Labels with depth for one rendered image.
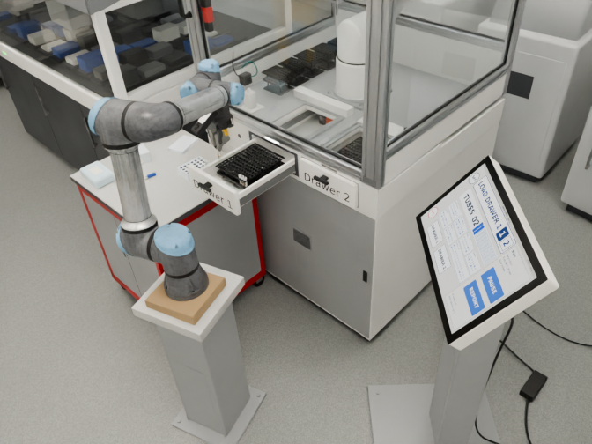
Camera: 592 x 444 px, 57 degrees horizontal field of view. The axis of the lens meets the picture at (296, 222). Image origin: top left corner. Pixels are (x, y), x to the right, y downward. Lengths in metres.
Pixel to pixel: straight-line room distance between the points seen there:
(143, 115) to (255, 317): 1.49
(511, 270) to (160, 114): 1.02
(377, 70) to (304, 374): 1.43
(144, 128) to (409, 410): 1.58
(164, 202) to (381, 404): 1.26
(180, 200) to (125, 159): 0.67
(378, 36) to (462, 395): 1.24
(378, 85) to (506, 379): 1.49
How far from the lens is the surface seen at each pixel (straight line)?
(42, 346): 3.03
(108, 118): 1.65
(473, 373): 1.97
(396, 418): 2.44
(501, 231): 1.55
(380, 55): 1.75
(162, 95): 2.90
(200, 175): 2.18
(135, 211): 1.78
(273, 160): 2.29
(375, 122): 1.85
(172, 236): 1.76
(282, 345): 2.69
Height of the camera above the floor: 2.14
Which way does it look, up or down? 40 degrees down
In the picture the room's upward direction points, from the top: 4 degrees counter-clockwise
